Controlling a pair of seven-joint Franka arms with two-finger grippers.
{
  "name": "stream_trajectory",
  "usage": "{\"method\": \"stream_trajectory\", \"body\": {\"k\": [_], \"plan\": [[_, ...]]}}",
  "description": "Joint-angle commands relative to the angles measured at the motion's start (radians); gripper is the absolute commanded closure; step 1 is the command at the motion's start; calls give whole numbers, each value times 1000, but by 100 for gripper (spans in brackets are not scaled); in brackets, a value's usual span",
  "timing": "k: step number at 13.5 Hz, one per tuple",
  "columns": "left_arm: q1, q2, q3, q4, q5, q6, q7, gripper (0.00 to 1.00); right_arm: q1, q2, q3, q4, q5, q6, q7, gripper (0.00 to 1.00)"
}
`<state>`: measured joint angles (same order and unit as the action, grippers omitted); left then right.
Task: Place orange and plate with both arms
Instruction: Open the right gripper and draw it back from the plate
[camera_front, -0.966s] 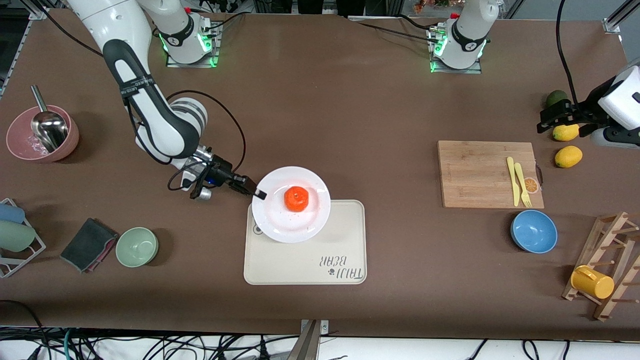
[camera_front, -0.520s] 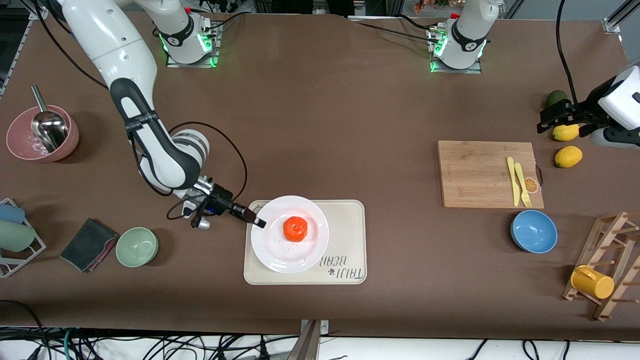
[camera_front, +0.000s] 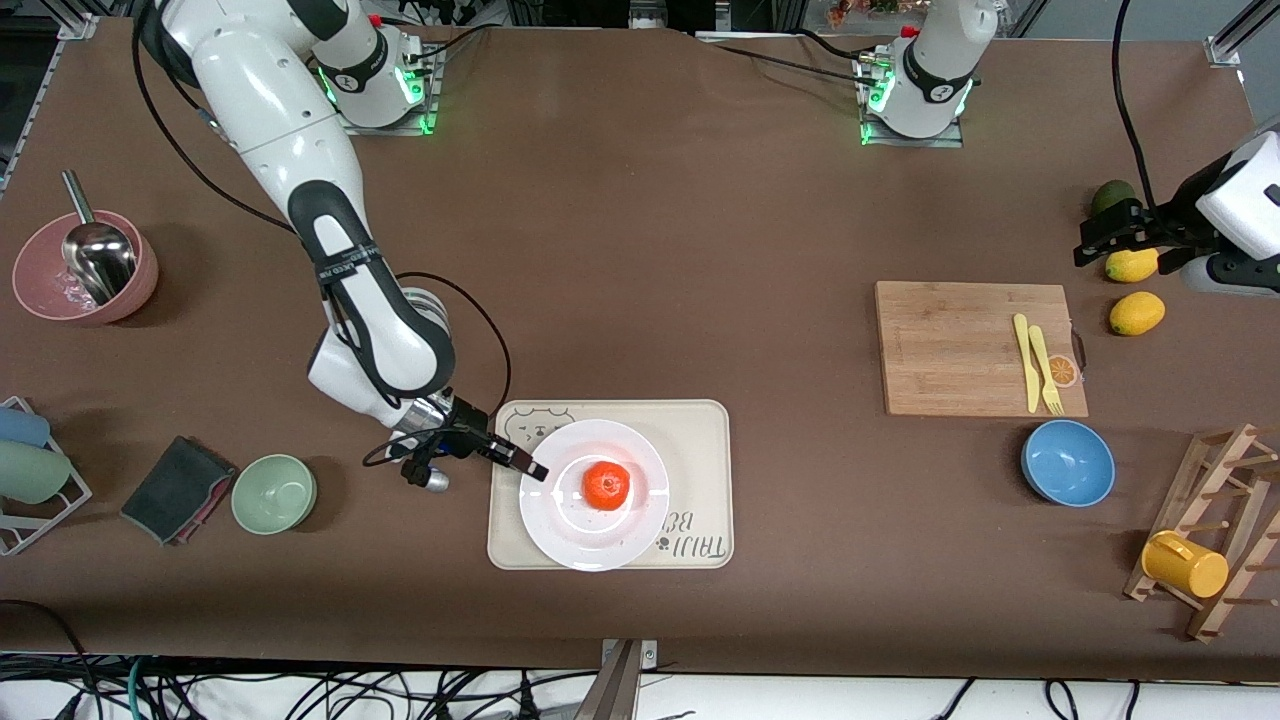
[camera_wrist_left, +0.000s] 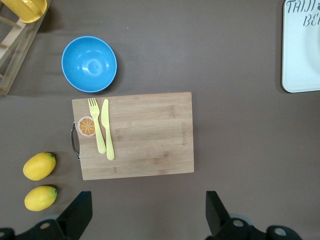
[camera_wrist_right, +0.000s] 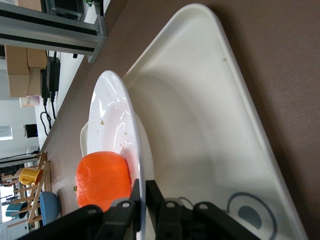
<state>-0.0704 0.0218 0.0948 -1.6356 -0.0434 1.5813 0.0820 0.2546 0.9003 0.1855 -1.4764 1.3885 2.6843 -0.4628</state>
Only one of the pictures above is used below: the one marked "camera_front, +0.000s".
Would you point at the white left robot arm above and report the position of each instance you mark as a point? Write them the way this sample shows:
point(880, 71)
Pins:
point(930, 60)

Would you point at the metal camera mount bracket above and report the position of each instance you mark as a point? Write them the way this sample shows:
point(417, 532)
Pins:
point(620, 685)

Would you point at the clear crumpled plastic wrap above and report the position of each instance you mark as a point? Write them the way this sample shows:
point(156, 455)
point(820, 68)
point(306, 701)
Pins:
point(68, 293)

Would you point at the yellow plastic knife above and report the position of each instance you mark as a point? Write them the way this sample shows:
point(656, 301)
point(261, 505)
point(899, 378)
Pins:
point(1025, 360)

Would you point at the white round plate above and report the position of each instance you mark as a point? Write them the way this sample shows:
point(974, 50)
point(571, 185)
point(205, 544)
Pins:
point(590, 540)

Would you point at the blue bowl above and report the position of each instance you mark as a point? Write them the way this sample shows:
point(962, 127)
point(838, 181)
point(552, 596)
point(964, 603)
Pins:
point(1068, 463)

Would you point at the pink bowl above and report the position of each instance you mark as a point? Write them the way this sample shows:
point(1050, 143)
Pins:
point(40, 270)

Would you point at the yellow mug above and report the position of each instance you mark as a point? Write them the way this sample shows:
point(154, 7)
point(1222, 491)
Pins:
point(1185, 565)

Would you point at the aluminium frame profile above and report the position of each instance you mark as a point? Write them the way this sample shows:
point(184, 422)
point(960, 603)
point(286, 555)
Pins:
point(1235, 35)
point(40, 85)

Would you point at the wooden peg drying rack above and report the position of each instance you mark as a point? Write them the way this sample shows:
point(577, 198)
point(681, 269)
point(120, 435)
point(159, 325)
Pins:
point(1235, 560)

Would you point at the pale green bowl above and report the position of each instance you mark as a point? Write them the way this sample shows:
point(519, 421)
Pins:
point(274, 494)

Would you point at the yellow plastic fork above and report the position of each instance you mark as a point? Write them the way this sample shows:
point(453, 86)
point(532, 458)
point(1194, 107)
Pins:
point(1043, 365)

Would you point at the green avocado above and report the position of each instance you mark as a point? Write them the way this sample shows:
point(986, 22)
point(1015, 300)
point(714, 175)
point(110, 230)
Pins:
point(1112, 195)

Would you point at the bamboo cutting board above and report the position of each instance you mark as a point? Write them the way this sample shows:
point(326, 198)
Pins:
point(950, 350)

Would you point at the folded grey cloth pink edge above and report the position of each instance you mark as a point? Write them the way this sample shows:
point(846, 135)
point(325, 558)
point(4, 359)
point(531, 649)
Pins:
point(175, 490)

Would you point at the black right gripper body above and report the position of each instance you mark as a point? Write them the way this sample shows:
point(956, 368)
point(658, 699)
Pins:
point(464, 430)

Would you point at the orange mandarin fruit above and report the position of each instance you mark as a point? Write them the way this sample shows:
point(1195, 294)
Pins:
point(606, 485)

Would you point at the metal scoop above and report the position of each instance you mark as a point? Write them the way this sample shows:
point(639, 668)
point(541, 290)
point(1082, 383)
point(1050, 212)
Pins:
point(100, 255)

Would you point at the yellow lemon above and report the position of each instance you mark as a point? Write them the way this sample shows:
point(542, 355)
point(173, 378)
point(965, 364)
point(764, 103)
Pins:
point(1131, 268)
point(1137, 313)

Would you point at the pale green cup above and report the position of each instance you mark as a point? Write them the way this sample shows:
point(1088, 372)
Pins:
point(30, 472)

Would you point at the light blue cup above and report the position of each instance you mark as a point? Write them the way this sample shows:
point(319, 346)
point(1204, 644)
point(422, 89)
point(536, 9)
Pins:
point(22, 427)

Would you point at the beige tray with bear print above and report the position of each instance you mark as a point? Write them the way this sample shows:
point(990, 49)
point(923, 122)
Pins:
point(700, 450)

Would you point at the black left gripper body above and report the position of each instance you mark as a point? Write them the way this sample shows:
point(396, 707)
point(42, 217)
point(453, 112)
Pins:
point(1166, 231)

